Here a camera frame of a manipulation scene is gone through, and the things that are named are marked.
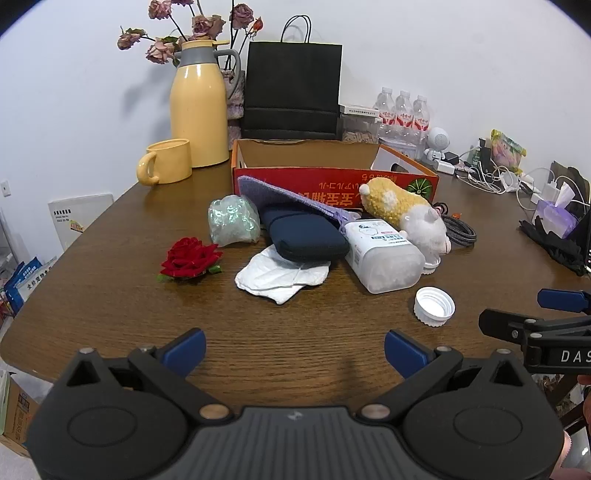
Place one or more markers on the white ribbed bottle cap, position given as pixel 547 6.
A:
pixel 434 307

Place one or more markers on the red rose flower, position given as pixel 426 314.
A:
pixel 189 258

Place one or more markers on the yellow thermos jug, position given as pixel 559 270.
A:
pixel 198 110

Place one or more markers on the clear seed container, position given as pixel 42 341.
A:
pixel 360 131

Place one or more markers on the black paper bag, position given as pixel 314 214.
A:
pixel 291 87

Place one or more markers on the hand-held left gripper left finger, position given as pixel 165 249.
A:
pixel 187 350

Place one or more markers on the purple woven pouch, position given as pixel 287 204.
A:
pixel 277 191

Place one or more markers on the yellow and white plush toy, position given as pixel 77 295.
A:
pixel 406 207

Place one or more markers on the white robot toy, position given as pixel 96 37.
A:
pixel 437 141

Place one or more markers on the iridescent plastic wrap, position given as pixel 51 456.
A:
pixel 233 221

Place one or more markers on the wall socket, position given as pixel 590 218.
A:
pixel 4 188

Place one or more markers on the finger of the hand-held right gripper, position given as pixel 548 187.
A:
pixel 503 323
pixel 561 300

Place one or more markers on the black gloves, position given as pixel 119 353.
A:
pixel 561 251

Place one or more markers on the dried rose bouquet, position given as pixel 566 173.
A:
pixel 203 25

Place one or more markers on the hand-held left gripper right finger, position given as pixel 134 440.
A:
pixel 404 351

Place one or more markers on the white charger block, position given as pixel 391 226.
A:
pixel 444 166

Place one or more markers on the yellow mug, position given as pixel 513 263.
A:
pixel 168 161

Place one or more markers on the purple tissue pack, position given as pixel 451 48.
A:
pixel 554 217

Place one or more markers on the red cardboard box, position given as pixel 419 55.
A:
pixel 332 184

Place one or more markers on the navy blue pouch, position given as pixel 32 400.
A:
pixel 304 235

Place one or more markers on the brown carton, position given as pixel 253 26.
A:
pixel 18 410

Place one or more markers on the green and pink snack bag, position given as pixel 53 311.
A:
pixel 508 150

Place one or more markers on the white sign board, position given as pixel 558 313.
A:
pixel 78 219

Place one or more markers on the blue packets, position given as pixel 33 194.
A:
pixel 27 286

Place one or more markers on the white face mask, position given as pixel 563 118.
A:
pixel 272 279

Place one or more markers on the flat white box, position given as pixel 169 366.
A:
pixel 360 111

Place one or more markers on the pink fuzzy vase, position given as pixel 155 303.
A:
pixel 235 106

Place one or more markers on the white plastic bottle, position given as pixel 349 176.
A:
pixel 383 258

